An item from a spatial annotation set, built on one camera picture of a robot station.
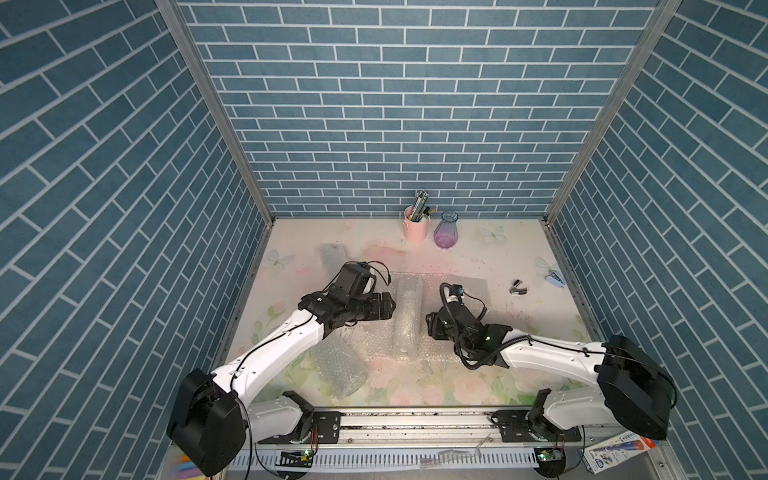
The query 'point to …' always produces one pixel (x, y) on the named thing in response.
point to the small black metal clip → (517, 290)
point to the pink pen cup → (415, 232)
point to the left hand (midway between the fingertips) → (392, 307)
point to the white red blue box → (600, 454)
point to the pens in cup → (420, 211)
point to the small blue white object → (555, 279)
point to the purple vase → (446, 232)
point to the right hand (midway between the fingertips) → (434, 320)
